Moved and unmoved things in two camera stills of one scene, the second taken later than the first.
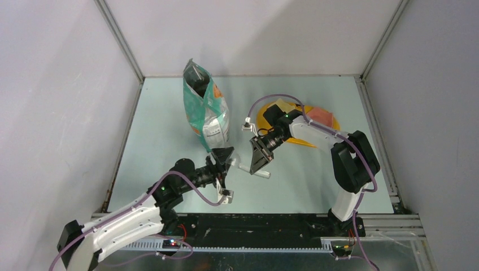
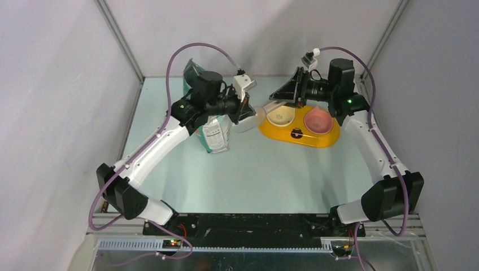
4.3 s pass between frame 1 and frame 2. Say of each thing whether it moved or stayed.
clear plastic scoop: moved
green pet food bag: stayed
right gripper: moved
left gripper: moved
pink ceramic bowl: stayed
